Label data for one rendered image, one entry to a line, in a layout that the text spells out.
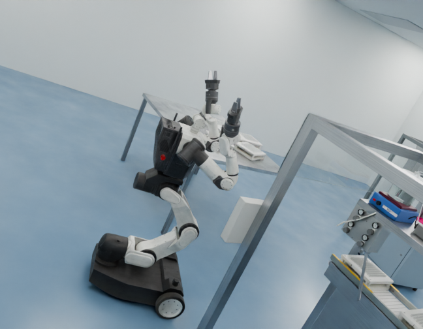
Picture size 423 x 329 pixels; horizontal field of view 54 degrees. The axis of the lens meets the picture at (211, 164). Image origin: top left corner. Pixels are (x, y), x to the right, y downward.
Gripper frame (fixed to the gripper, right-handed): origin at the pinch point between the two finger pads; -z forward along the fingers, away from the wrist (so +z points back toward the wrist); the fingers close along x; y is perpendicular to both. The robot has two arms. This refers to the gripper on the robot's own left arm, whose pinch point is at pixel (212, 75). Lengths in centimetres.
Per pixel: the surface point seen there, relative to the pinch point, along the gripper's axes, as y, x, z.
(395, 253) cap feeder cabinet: -274, 30, 182
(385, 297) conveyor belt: -35, 118, 128
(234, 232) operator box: 42, 66, 86
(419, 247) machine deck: -21, 138, 88
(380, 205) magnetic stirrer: -34, 110, 73
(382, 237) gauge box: -30, 115, 90
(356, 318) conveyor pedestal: -22, 107, 141
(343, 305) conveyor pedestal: -25, 97, 137
